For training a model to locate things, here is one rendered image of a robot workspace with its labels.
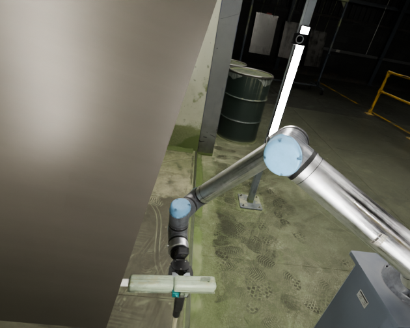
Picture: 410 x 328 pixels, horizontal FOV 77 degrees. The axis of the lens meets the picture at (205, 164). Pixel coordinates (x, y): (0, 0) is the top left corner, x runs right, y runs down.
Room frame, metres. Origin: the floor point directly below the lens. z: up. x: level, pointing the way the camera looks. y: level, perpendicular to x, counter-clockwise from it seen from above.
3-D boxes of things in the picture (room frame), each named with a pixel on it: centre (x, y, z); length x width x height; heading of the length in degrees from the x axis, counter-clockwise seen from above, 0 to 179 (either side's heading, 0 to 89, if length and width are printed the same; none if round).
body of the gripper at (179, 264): (0.73, 0.03, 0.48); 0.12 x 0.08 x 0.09; 12
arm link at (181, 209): (0.91, 0.07, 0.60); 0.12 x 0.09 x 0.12; 156
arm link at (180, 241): (0.81, 0.05, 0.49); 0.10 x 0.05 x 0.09; 102
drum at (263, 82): (3.45, -0.36, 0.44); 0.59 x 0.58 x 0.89; 20
